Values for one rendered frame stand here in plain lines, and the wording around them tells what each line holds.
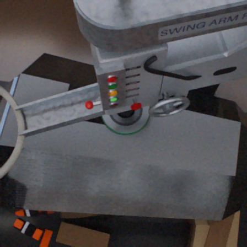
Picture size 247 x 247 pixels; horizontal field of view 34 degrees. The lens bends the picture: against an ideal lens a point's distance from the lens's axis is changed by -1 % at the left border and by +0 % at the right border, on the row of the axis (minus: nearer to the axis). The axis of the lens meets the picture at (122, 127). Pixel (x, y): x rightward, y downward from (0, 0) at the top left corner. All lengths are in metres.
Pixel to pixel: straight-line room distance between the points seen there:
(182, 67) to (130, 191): 0.74
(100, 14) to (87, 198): 1.08
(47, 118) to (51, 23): 1.53
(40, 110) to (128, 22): 0.80
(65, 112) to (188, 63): 0.59
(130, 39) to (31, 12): 2.20
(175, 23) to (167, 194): 0.98
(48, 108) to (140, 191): 0.55
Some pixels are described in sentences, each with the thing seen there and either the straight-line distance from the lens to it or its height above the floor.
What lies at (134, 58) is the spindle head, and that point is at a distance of 1.12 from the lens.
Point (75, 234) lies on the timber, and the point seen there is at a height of 0.14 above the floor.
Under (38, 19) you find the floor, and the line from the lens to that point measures 3.14.
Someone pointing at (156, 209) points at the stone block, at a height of 0.70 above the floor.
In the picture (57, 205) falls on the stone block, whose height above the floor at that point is 0.66.
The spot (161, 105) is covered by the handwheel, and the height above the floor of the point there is 1.30.
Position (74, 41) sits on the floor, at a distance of 3.00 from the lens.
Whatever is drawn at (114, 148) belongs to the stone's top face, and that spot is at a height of 0.87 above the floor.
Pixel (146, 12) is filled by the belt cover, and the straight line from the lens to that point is 1.00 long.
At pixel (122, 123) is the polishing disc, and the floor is 0.90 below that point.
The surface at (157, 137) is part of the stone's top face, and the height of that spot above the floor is 0.87.
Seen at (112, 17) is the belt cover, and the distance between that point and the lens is 0.99.
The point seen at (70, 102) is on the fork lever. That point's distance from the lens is 1.65.
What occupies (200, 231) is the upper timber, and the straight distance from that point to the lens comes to 2.37.
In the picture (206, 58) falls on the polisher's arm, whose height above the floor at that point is 1.43.
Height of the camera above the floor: 2.56
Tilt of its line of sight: 72 degrees down
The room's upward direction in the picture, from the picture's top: 2 degrees counter-clockwise
